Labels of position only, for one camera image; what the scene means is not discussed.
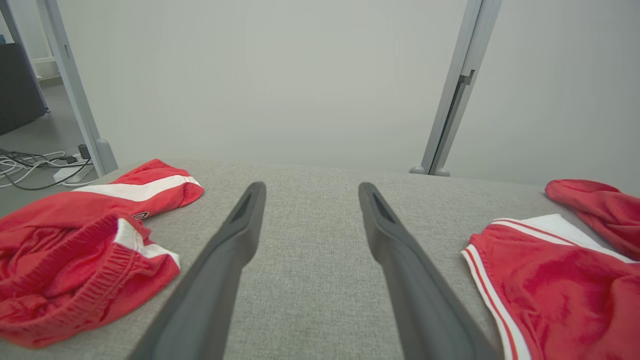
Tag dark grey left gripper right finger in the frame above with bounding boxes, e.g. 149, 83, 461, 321
358, 182, 503, 360

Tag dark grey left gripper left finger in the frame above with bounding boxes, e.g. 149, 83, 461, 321
129, 181, 267, 360

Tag red white jersey shirt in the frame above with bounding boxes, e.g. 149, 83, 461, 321
461, 179, 640, 360

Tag red white striped shorts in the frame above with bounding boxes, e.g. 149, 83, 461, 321
0, 159, 205, 349

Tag white power strip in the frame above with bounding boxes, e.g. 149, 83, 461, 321
52, 165, 84, 184

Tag dark grey cabinet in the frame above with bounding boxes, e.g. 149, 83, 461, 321
0, 42, 49, 136

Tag black floor cable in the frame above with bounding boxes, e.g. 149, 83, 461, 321
0, 147, 94, 192

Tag white floor cable bundle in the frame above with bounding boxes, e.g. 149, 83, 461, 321
0, 150, 69, 189

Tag grey metal partition post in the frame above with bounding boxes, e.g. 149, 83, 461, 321
409, 0, 503, 177
35, 0, 119, 177

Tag thin grey metal post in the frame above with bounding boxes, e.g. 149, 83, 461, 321
0, 0, 50, 112

